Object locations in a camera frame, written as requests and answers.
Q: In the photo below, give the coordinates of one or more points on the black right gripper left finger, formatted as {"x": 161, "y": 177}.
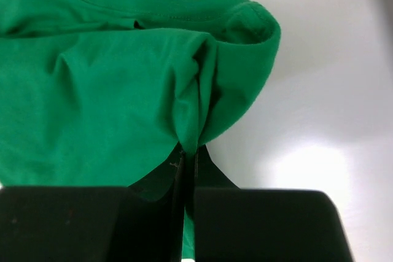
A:
{"x": 142, "y": 222}

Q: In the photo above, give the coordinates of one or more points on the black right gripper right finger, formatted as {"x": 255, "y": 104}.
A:
{"x": 235, "y": 224}

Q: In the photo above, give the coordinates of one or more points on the green t shirt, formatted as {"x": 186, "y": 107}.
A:
{"x": 102, "y": 92}

